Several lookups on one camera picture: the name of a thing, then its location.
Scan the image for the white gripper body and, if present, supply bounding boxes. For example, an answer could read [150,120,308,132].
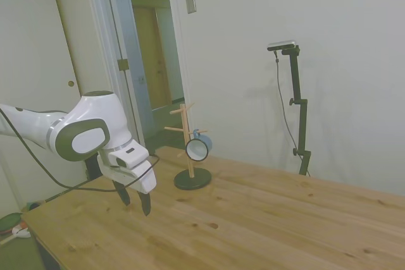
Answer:
[96,152,158,195]

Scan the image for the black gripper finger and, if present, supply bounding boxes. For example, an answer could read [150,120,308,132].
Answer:
[113,180,132,208]
[138,190,153,218]

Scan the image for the blue enamel mug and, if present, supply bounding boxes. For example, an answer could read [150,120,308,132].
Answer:
[185,128,213,162]

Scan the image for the wooden mug tree black base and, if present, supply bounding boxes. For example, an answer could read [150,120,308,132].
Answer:
[164,102,212,190]

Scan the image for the black upright box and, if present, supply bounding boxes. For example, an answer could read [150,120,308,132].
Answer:
[84,152,104,181]

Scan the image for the teal and orange floor object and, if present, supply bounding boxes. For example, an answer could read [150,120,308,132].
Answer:
[21,199,46,213]

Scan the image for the small white floor object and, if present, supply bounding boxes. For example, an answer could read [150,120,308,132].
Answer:
[11,224,32,240]

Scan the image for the green round plate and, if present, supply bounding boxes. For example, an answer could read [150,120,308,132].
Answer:
[0,212,23,236]

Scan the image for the brown wooden hallway door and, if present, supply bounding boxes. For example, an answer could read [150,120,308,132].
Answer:
[132,6,173,111]

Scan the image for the grey-blue open door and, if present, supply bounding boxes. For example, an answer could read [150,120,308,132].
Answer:
[103,0,168,149]

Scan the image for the black camera stand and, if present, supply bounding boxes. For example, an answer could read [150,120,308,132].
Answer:
[280,46,312,176]
[274,50,313,178]

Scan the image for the grey bar-shaped camera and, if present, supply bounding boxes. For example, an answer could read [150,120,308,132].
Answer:
[267,39,299,52]

